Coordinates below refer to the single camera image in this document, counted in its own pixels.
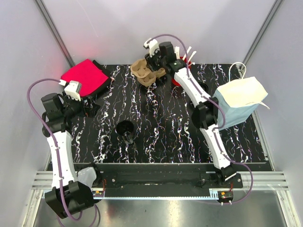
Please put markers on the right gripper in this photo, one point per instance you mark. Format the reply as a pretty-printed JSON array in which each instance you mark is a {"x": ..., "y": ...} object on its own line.
[{"x": 149, "y": 61}]

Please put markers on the black coffee cup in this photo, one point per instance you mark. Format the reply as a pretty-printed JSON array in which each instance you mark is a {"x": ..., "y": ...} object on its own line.
[{"x": 125, "y": 129}]

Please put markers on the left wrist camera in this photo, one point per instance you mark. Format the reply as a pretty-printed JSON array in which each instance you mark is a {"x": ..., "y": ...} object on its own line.
[{"x": 72, "y": 89}]

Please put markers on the stack of black lids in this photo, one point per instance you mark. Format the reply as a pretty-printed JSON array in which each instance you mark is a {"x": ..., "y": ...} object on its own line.
[{"x": 204, "y": 87}]

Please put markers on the red and black cloth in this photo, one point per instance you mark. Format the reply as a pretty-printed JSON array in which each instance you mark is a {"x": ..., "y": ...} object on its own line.
[{"x": 92, "y": 76}]

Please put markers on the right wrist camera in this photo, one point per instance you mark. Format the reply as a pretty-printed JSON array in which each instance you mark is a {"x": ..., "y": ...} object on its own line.
[{"x": 152, "y": 45}]

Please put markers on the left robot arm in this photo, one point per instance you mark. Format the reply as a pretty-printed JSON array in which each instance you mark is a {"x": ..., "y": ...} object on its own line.
[{"x": 71, "y": 190}]

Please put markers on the white wrapped straw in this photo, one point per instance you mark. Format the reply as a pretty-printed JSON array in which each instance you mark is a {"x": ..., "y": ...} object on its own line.
[
  {"x": 186, "y": 56},
  {"x": 191, "y": 56},
  {"x": 177, "y": 52}
]

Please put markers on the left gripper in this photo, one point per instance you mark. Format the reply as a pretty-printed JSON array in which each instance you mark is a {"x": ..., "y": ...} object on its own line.
[{"x": 90, "y": 111}]

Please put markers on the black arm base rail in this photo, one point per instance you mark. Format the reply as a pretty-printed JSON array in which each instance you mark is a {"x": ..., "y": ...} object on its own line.
[{"x": 168, "y": 181}]

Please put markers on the light blue paper bag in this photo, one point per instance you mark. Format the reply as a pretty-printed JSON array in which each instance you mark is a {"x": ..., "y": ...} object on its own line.
[{"x": 238, "y": 99}]

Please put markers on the brown pulp cup carrier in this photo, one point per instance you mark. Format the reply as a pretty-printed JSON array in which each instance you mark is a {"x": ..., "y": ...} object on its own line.
[{"x": 144, "y": 75}]

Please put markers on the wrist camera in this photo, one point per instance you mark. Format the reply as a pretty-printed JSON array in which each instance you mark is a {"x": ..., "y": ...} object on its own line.
[
  {"x": 152, "y": 45},
  {"x": 72, "y": 89}
]

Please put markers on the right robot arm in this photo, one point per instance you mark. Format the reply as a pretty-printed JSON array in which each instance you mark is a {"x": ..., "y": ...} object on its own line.
[{"x": 205, "y": 114}]

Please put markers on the red straw cup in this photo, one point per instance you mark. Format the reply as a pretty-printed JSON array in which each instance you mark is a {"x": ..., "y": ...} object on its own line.
[{"x": 180, "y": 68}]

